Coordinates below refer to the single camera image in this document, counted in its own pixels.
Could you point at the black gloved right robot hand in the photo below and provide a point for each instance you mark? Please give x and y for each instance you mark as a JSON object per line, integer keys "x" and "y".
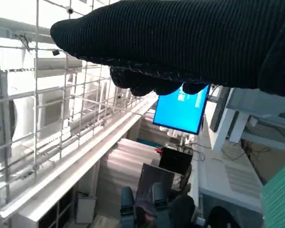
{"x": 180, "y": 40}

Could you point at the blue computer monitor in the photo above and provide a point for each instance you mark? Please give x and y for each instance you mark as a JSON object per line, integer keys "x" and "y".
{"x": 180, "y": 114}

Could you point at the black equipment box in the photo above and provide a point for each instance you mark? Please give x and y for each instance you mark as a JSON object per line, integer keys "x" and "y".
{"x": 175, "y": 160}

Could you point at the white desk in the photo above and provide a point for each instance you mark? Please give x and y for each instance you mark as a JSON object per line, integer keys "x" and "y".
{"x": 230, "y": 175}

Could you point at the dark grey panel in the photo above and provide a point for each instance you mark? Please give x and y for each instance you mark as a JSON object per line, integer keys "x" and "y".
{"x": 154, "y": 183}

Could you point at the green cutting mat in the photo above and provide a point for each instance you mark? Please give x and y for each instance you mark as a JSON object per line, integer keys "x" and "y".
{"x": 280, "y": 194}

